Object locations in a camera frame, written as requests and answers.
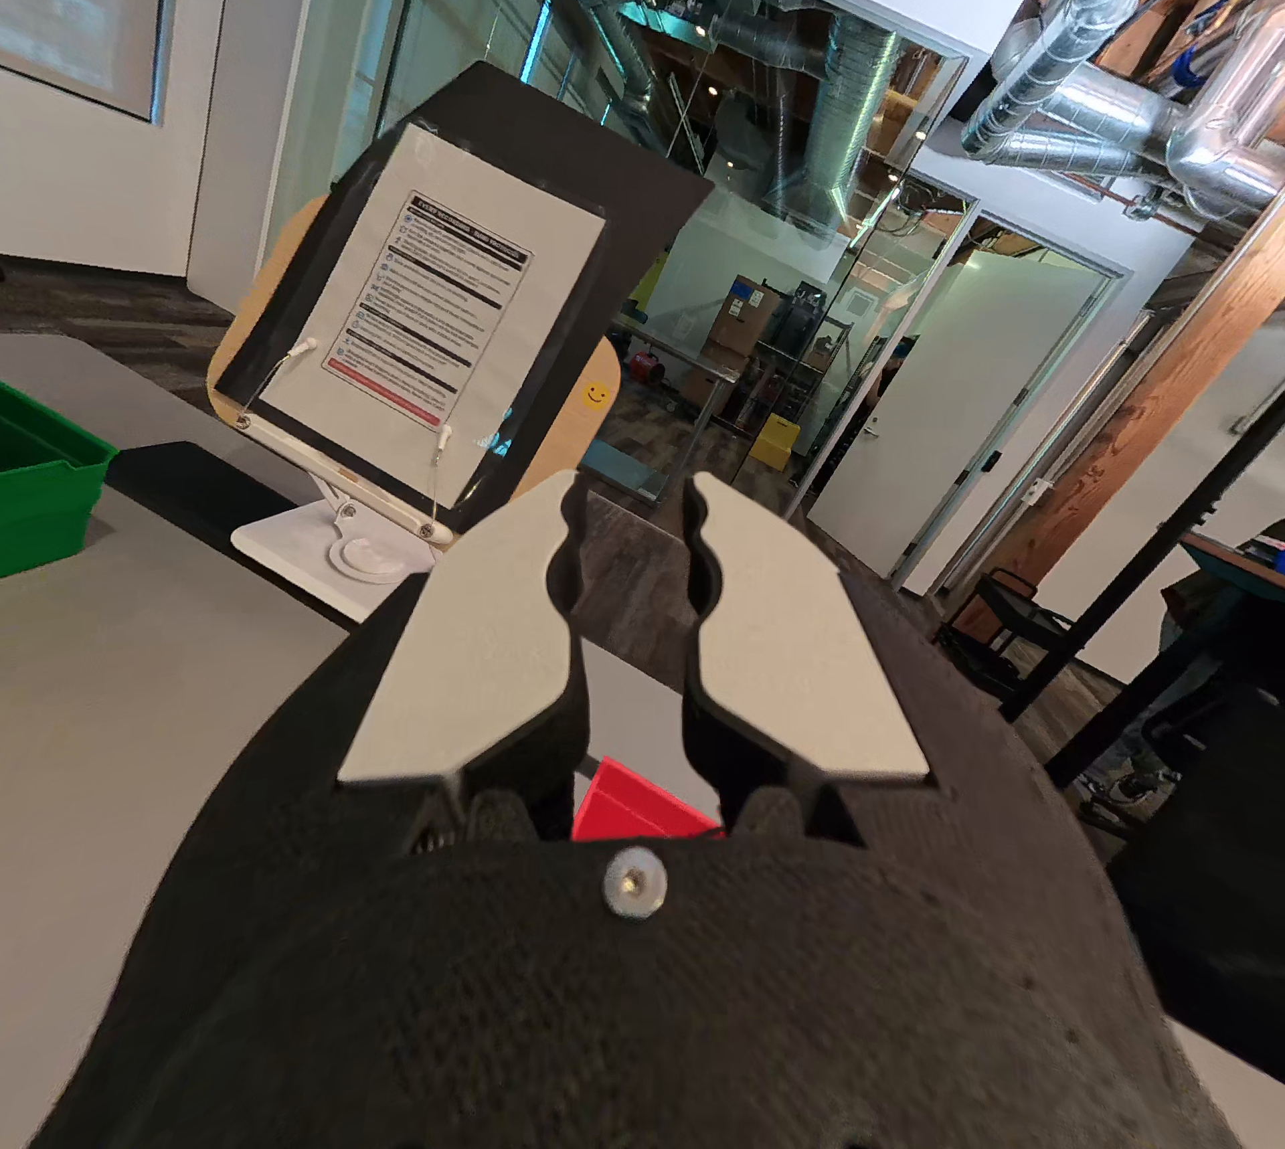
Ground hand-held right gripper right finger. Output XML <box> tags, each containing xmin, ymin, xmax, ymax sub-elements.
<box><xmin>677</xmin><ymin>470</ymin><xmax>931</xmax><ymax>839</ymax></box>

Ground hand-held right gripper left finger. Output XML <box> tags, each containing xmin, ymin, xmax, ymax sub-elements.
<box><xmin>336</xmin><ymin>468</ymin><xmax>587</xmax><ymax>839</ymax></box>

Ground red plastic bin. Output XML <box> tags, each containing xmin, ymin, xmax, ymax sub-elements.
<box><xmin>570</xmin><ymin>760</ymin><xmax>727</xmax><ymax>842</ymax></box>

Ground green plastic bin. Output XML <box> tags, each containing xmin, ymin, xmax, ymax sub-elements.
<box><xmin>0</xmin><ymin>378</ymin><xmax>121</xmax><ymax>579</ymax></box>

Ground frosted glass door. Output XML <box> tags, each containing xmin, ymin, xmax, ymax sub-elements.
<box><xmin>805</xmin><ymin>245</ymin><xmax>1134</xmax><ymax>587</ymax></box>

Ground black desk mat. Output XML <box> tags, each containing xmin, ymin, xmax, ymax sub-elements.
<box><xmin>101</xmin><ymin>439</ymin><xmax>352</xmax><ymax>632</ymax></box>

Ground cardboard box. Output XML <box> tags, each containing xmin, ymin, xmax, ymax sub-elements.
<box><xmin>707</xmin><ymin>272</ymin><xmax>784</xmax><ymax>360</ymax></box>

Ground wooden instruction board stand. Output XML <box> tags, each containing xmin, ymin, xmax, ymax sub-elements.
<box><xmin>205</xmin><ymin>59</ymin><xmax>715</xmax><ymax>626</ymax></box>

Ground wooden standing desk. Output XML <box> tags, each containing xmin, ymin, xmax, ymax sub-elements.
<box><xmin>1003</xmin><ymin>407</ymin><xmax>1285</xmax><ymax>789</ymax></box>

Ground black office chair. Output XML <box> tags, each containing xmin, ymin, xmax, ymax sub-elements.
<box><xmin>1103</xmin><ymin>657</ymin><xmax>1285</xmax><ymax>1088</ymax></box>

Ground silver insulated pipes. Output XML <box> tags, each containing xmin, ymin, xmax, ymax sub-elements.
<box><xmin>954</xmin><ymin>0</ymin><xmax>1285</xmax><ymax>222</ymax></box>

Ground glass partition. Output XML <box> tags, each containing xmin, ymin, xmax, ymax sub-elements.
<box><xmin>265</xmin><ymin>0</ymin><xmax>969</xmax><ymax>509</ymax></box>

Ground wooden support post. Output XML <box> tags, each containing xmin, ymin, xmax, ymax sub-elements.
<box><xmin>998</xmin><ymin>189</ymin><xmax>1285</xmax><ymax>592</ymax></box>

